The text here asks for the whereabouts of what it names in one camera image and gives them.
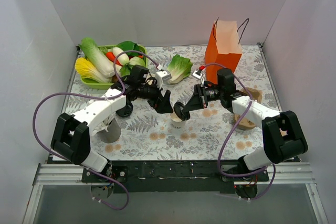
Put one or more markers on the loose green lettuce head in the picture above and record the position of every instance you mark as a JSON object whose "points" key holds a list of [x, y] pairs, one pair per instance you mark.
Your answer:
{"points": [[179, 68]]}

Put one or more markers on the green bok choy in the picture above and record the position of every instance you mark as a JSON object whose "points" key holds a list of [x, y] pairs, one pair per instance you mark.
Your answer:
{"points": [[134, 57]]}

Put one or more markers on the floral table mat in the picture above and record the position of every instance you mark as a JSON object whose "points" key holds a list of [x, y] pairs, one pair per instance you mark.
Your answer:
{"points": [[146, 135]]}

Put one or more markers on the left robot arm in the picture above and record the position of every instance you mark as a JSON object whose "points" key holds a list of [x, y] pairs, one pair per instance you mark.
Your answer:
{"points": [[71, 138]]}

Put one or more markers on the black plastic cup lid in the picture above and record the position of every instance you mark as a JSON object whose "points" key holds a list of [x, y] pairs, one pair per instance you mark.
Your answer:
{"points": [[178, 110]]}

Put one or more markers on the yellow cabbage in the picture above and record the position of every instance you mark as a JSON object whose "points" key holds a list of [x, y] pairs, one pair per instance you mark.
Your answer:
{"points": [[87, 70]]}

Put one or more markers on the white paper coffee cup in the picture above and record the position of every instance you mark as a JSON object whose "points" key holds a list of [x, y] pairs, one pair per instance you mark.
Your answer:
{"points": [[176, 122]]}

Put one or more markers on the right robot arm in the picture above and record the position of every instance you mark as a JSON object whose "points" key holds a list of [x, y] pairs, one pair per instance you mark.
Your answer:
{"points": [[282, 134]]}

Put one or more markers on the green vegetable tray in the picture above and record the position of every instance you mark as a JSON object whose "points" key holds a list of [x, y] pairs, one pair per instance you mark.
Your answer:
{"points": [[103, 86]]}

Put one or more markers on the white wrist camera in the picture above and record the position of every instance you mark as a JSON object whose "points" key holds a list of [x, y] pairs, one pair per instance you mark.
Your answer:
{"points": [[162, 76], [199, 75]]}

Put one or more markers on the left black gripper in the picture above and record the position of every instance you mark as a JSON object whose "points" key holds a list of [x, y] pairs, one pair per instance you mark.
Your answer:
{"points": [[158, 100]]}

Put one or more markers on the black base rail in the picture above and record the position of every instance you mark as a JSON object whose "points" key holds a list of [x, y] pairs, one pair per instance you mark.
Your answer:
{"points": [[171, 176]]}

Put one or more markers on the orange carrot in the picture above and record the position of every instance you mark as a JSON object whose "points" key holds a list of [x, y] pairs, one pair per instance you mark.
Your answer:
{"points": [[112, 58]]}

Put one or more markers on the orange paper bag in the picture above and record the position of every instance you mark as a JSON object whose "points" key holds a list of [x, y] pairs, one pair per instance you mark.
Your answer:
{"points": [[224, 45]]}

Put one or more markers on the napa cabbage green white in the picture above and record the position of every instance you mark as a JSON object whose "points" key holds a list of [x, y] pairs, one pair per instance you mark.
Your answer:
{"points": [[96, 57]]}

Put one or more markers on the brown cardboard cup carrier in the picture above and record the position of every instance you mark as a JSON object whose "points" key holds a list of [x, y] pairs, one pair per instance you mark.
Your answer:
{"points": [[247, 109]]}

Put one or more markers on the white radish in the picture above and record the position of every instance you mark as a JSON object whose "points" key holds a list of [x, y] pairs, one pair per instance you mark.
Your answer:
{"points": [[119, 53]]}

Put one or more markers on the grey straw holder cup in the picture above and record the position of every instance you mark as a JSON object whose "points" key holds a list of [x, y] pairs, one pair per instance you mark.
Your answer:
{"points": [[111, 133]]}

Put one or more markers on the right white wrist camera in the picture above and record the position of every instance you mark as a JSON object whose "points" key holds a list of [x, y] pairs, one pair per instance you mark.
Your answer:
{"points": [[199, 75]]}

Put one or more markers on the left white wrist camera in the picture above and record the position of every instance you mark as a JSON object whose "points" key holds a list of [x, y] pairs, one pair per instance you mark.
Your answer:
{"points": [[162, 76]]}

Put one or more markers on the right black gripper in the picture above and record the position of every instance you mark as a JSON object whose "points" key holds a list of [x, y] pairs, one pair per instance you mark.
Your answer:
{"points": [[200, 96]]}

